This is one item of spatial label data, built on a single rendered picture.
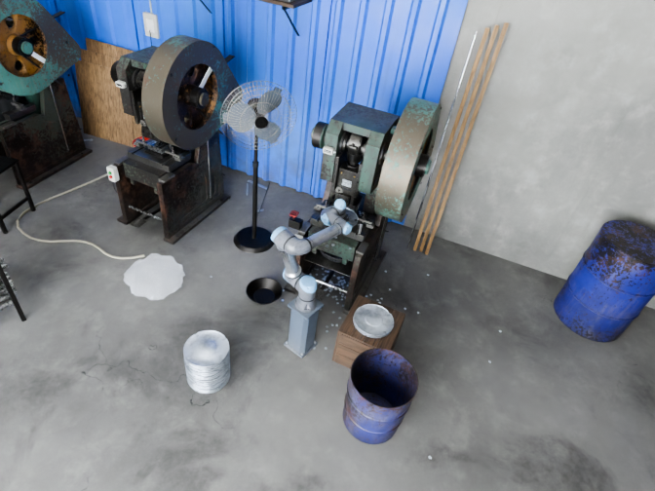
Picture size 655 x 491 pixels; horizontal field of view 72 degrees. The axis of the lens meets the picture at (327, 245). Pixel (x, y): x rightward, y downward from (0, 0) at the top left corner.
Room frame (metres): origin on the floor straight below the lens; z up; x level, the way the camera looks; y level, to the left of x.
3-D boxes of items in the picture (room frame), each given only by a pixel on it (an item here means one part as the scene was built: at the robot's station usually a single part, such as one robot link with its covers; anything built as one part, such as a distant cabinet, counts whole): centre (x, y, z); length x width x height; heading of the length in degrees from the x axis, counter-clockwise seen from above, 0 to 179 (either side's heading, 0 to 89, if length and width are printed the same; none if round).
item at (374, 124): (3.03, -0.13, 0.83); 0.79 x 0.43 x 1.34; 163
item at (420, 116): (2.90, -0.45, 1.33); 1.03 x 0.28 x 0.82; 163
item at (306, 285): (2.15, 0.09, 0.62); 0.13 x 0.12 x 0.14; 49
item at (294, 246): (2.19, 0.05, 1.02); 0.49 x 0.11 x 0.12; 139
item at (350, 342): (2.16, -0.41, 0.18); 0.40 x 0.38 x 0.35; 161
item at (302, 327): (2.14, 0.09, 0.23); 0.19 x 0.19 x 0.45; 58
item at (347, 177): (2.85, -0.08, 1.04); 0.17 x 0.15 x 0.30; 163
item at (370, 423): (1.63, -0.47, 0.24); 0.42 x 0.42 x 0.48
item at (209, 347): (1.76, 0.68, 0.31); 0.29 x 0.29 x 0.01
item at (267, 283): (2.58, 0.46, 0.04); 0.30 x 0.30 x 0.07
